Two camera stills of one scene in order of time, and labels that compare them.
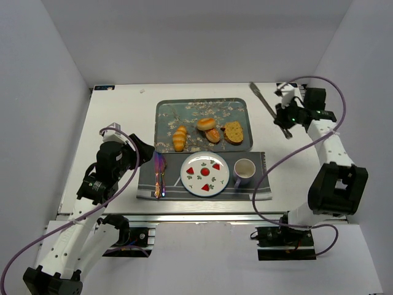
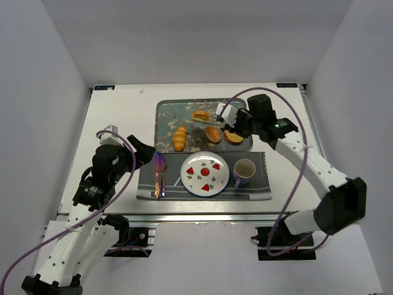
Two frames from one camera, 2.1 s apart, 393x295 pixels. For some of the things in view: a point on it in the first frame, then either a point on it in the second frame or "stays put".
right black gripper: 282,117 -> 238,123
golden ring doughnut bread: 206,123 -> 201,115
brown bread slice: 233,133 stays put
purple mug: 244,171 stays put
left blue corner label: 104,87 stays put
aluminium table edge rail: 193,217 stays put
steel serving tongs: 287,133 -> 214,120
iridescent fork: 163,164 stays put
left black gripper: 135,150 stays put
